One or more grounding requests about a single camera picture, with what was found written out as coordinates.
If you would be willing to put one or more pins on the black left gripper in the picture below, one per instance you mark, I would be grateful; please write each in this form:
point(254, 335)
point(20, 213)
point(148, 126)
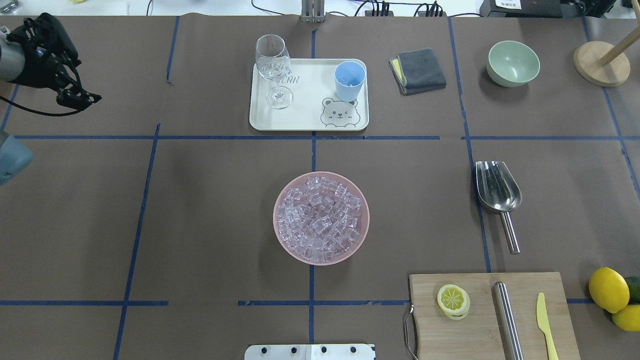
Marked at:
point(51, 68)

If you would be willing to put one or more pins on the pink bowl of ice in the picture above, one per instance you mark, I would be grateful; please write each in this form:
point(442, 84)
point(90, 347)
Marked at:
point(321, 218)

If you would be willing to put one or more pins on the metal ice scoop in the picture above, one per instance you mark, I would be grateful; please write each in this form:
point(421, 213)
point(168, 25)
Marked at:
point(499, 192)

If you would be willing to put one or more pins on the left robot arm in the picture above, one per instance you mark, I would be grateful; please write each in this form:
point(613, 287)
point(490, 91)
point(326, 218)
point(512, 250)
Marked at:
point(72, 112)

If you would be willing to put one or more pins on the light blue plastic cup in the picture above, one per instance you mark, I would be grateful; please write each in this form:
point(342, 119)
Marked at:
point(349, 76)

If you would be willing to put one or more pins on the clear wine glass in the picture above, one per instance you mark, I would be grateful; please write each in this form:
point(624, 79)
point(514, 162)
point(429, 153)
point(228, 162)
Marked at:
point(272, 60)

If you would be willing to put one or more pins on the cream bear serving tray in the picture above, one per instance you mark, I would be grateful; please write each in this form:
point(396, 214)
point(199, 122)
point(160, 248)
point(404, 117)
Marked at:
point(315, 104)

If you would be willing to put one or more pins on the grey folded cloth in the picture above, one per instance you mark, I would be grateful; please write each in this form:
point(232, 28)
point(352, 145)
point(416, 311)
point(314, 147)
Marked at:
point(417, 71)

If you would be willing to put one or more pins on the lemon slice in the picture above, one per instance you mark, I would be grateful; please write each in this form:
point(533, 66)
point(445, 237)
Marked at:
point(454, 302)

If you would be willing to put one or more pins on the green ceramic bowl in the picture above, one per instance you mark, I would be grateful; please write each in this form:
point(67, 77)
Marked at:
point(512, 64)

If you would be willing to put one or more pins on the wooden cutting board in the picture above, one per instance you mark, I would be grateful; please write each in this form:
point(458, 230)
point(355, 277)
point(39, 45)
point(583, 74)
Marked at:
point(478, 336)

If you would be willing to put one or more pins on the steel muddler rod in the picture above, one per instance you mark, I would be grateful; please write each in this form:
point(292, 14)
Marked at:
point(506, 321)

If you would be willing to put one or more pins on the yellow plastic knife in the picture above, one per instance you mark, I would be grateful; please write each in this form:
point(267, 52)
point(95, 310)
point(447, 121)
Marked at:
point(543, 324)

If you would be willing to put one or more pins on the wooden stand with pole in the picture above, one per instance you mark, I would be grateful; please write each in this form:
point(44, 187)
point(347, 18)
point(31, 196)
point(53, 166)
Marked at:
point(604, 64)

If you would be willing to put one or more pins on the round yellow lemon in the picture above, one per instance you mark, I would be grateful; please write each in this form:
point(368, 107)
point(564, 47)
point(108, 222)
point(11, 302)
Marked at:
point(609, 290)

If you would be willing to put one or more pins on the green avocado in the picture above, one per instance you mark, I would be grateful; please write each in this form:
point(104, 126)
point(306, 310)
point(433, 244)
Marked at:
point(633, 284)

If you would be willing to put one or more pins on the yellow mango fruit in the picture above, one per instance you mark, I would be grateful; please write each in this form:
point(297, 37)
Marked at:
point(628, 319)

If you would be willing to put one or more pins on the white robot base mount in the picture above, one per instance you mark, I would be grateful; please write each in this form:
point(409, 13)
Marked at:
point(336, 351)

